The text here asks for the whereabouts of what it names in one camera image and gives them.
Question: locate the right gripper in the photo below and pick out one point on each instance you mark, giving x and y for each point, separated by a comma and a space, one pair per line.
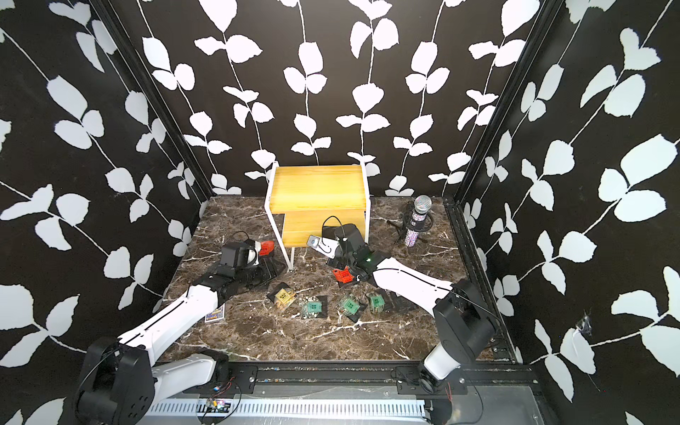
335, 264

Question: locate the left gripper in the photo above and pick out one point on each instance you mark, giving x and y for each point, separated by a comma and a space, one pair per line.
269, 269

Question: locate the black tea bag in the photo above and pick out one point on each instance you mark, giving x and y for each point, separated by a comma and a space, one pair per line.
344, 276

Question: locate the red tea bag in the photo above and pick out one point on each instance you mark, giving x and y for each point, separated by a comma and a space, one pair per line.
266, 248

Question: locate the yellow label tea bag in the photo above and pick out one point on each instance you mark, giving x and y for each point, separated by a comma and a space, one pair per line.
282, 296

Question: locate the green label tea bag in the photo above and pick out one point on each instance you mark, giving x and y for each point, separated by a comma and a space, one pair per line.
351, 308

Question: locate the small green tea bag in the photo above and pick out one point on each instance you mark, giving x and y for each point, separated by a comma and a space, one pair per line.
376, 303

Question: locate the teal floral tea bag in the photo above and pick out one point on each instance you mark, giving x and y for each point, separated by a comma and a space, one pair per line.
314, 307

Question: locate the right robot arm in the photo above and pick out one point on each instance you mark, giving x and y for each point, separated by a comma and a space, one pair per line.
465, 325

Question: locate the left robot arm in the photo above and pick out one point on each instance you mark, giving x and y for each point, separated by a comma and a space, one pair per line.
121, 378

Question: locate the wooden two-tier metal shelf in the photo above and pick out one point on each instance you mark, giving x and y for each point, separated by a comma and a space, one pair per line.
300, 198

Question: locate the colourful card on floor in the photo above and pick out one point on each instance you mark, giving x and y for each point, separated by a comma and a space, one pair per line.
216, 315

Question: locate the purple glitter microphone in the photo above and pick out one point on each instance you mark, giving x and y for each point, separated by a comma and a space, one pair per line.
418, 220

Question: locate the small green circuit board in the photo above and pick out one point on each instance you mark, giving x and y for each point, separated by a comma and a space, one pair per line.
218, 406

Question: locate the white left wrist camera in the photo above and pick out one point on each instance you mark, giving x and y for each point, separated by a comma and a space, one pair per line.
253, 252

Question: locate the white slotted cable duct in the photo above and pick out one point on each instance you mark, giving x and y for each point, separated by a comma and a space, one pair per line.
400, 410

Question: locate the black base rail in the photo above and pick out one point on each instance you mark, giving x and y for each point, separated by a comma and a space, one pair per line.
247, 377

